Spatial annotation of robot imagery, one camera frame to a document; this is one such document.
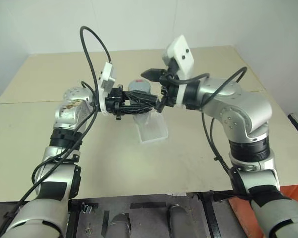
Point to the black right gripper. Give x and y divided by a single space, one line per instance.
171 91

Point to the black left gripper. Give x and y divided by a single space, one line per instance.
113 102

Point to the clear plastic jar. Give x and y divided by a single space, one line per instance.
140 118

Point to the grey jar lid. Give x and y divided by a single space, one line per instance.
139 87

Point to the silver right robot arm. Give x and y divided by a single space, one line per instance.
250 109

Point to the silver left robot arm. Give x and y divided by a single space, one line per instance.
64 119

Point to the clear plastic box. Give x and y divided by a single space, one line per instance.
155 131

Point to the long black tape strip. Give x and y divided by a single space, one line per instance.
149 205

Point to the small metal clip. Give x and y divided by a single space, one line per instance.
87 208

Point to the short black tape strip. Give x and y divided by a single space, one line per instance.
105 221

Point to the grey rounded shape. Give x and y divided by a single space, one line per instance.
177 220
119 225

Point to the orange red panel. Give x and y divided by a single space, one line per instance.
241 213

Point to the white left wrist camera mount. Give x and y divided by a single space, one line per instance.
107 78

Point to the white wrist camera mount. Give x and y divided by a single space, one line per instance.
107 78
181 53

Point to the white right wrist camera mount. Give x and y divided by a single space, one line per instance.
181 53

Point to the black metal frame bar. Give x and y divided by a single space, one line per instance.
209 218

